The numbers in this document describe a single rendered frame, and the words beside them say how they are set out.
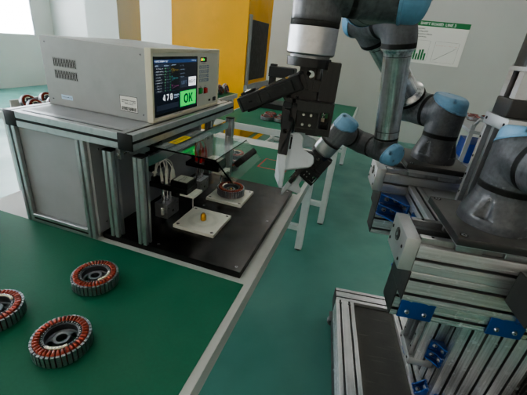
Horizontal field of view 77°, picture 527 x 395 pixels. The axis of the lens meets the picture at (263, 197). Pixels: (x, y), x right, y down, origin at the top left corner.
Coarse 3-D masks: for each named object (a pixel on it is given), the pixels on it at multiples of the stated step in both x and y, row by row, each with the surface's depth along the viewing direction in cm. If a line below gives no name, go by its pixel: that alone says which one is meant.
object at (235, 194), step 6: (222, 186) 134; (228, 186) 138; (234, 186) 138; (240, 186) 136; (222, 192) 131; (228, 192) 130; (234, 192) 131; (240, 192) 132; (228, 198) 131; (234, 198) 132
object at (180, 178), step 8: (176, 176) 112; (184, 176) 113; (152, 184) 112; (160, 184) 111; (176, 184) 109; (184, 184) 108; (192, 184) 112; (176, 192) 110; (184, 192) 109; (192, 192) 112; (200, 192) 113
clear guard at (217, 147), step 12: (192, 132) 111; (204, 132) 112; (156, 144) 96; (168, 144) 97; (180, 144) 98; (192, 144) 99; (204, 144) 101; (216, 144) 102; (228, 144) 103; (240, 144) 105; (192, 156) 91; (204, 156) 91; (216, 156) 92; (228, 156) 96; (240, 156) 101; (228, 168) 92; (240, 168) 97
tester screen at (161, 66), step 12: (156, 60) 92; (168, 60) 97; (180, 60) 103; (192, 60) 110; (156, 72) 93; (168, 72) 98; (180, 72) 105; (192, 72) 111; (156, 84) 94; (168, 84) 100; (156, 96) 96; (156, 108) 97; (180, 108) 109
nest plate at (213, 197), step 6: (216, 192) 137; (246, 192) 140; (252, 192) 140; (210, 198) 132; (216, 198) 132; (222, 198) 132; (240, 198) 134; (246, 198) 134; (228, 204) 130; (234, 204) 129; (240, 204) 129
